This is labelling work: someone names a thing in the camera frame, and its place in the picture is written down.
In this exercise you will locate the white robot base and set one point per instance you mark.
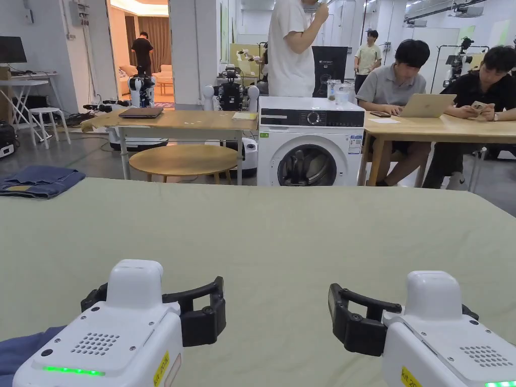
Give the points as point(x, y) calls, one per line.
point(139, 143)

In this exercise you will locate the white humanoid robot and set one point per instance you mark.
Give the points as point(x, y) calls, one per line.
point(141, 88)

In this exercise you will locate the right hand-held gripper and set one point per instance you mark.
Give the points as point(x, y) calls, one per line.
point(435, 342)

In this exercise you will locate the bed with pale green sheet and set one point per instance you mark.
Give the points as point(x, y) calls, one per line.
point(258, 234)

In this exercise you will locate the black display board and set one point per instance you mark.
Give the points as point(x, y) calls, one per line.
point(328, 68)

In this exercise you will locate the folded blue jeans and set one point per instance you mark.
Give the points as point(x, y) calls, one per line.
point(40, 181)

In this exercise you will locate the white washing machine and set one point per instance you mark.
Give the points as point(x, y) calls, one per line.
point(314, 137)

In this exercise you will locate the white desk with monitor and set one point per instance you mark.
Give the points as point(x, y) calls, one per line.
point(24, 80)

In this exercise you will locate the white and black robot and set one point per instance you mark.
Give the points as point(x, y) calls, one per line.
point(230, 94)

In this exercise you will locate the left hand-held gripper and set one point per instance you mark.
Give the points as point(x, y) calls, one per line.
point(121, 322)

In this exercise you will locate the blue shirt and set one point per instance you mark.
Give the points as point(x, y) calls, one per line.
point(24, 348)

